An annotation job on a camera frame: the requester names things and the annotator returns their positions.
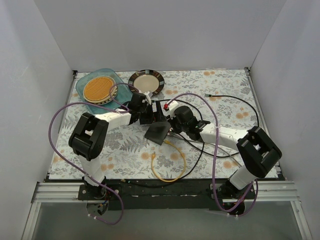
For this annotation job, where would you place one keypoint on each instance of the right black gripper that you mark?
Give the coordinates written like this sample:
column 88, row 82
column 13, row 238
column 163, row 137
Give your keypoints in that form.
column 169, row 116

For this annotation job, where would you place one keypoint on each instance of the orange woven round plate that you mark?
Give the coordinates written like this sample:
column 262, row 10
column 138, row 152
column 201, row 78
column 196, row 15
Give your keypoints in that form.
column 97, row 91

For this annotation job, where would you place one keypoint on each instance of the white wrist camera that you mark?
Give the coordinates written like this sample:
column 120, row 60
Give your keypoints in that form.
column 148, row 96
column 169, row 109

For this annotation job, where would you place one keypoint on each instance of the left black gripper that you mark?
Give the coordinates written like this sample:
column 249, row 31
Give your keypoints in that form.
column 155, row 114

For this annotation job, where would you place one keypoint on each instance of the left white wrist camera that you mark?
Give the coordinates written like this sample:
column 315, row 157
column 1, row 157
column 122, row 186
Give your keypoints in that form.
column 148, row 96

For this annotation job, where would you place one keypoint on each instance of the blue plastic tray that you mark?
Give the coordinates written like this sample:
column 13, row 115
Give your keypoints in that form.
column 123, row 94

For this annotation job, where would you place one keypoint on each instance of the aluminium frame rail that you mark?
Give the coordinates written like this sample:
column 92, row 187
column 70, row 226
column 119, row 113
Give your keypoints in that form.
column 267, row 191

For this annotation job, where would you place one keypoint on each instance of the black network switch box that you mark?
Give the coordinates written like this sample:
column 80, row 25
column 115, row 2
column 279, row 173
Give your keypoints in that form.
column 158, row 131

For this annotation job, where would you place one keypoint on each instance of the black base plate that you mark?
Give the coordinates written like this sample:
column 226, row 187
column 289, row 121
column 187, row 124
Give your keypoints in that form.
column 113, row 201

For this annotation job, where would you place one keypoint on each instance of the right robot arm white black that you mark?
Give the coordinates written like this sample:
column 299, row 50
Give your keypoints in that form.
column 258, row 152

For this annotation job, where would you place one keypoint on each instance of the floral tablecloth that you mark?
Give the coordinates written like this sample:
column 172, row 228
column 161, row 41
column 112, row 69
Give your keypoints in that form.
column 223, row 95

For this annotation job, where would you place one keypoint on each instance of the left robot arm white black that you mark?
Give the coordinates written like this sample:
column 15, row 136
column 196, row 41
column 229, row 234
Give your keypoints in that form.
column 88, row 137

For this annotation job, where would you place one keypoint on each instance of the dark rimmed ceramic plate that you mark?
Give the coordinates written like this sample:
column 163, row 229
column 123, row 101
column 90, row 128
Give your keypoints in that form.
column 146, row 81

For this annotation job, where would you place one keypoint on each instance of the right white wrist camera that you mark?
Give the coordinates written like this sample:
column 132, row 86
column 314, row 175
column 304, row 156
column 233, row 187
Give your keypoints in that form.
column 169, row 109

